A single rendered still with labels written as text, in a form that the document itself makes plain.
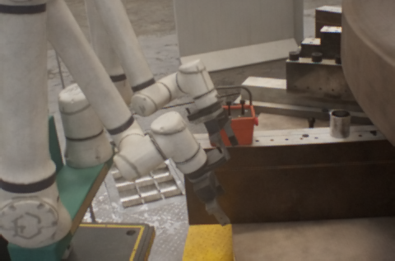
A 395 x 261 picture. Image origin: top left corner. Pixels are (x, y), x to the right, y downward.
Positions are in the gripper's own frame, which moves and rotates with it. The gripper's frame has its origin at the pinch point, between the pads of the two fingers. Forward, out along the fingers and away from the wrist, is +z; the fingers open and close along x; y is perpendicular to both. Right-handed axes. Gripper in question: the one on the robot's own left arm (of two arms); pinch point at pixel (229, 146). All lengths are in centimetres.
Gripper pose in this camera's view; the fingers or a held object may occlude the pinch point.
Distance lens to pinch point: 183.3
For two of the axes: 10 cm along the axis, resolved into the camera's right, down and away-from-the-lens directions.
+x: 2.9, -2.9, 9.1
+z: 4.3, 8.9, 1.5
